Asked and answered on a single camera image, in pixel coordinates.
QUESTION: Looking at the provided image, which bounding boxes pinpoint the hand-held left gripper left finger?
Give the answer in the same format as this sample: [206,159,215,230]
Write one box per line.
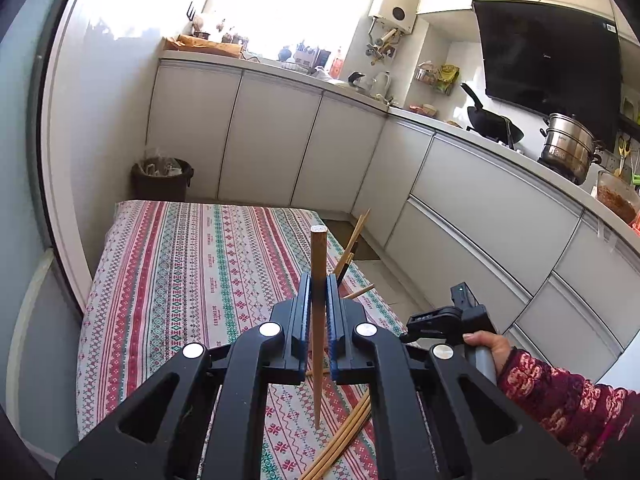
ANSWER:
[55,272,315,480]

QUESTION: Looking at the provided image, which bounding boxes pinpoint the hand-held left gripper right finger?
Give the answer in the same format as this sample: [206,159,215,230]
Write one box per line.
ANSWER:
[325,272,586,480]

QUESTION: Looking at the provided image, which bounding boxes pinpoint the light bamboo chopstick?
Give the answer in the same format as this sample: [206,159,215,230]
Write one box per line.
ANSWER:
[341,283,376,301]
[349,208,372,260]
[344,212,365,263]

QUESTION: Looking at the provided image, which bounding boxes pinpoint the dark brown wooden chopstick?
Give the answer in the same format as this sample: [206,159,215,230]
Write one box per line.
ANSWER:
[309,225,329,429]

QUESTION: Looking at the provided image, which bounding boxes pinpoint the black chopstick gold band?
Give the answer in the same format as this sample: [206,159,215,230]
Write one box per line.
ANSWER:
[334,242,359,286]

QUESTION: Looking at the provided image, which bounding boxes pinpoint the pile of wooden chopsticks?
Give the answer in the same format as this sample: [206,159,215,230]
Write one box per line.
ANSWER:
[299,392,372,480]

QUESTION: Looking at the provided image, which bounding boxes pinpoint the person's right hand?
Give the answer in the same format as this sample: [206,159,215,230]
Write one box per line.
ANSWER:
[462,330,513,377]

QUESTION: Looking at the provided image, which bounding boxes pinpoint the patterned striped tablecloth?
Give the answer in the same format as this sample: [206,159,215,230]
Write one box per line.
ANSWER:
[75,200,408,480]

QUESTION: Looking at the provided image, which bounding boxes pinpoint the glass jar red contents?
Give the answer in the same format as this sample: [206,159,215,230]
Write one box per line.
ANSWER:
[596,170,640,226]

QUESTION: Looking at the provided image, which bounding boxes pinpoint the white kitchen base cabinets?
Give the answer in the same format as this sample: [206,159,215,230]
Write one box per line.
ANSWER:
[145,55,640,391]

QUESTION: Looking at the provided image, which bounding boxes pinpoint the black wok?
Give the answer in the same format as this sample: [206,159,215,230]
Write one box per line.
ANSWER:
[460,82,525,146]

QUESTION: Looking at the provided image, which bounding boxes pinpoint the steel steamer pot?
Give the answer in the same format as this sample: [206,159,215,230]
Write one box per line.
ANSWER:
[539,112,604,186]

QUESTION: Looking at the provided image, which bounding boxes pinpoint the dark trash bin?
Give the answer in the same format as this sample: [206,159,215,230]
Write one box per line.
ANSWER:
[131,149,195,202]

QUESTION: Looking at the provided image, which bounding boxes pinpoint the yellow scissors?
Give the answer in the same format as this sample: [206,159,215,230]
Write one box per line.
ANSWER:
[617,135,632,177]

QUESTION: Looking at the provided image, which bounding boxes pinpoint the black range hood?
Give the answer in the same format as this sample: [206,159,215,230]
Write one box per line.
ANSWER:
[472,0,623,148]

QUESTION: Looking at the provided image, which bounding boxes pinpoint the countertop utensil rack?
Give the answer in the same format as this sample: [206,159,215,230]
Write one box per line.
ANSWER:
[294,42,332,69]

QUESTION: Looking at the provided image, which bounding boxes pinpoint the yellow cloth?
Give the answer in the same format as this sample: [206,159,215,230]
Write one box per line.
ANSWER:
[167,34,246,58]

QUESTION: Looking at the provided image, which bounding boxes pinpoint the white water heater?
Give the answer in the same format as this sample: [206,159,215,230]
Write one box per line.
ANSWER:
[368,0,418,35]

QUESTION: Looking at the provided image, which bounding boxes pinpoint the kitchen window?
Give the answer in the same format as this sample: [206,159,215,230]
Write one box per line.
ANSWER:
[95,0,373,61]

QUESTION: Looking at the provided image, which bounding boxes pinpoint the wall rack with packets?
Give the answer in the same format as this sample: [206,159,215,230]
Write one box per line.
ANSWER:
[415,62,461,96]

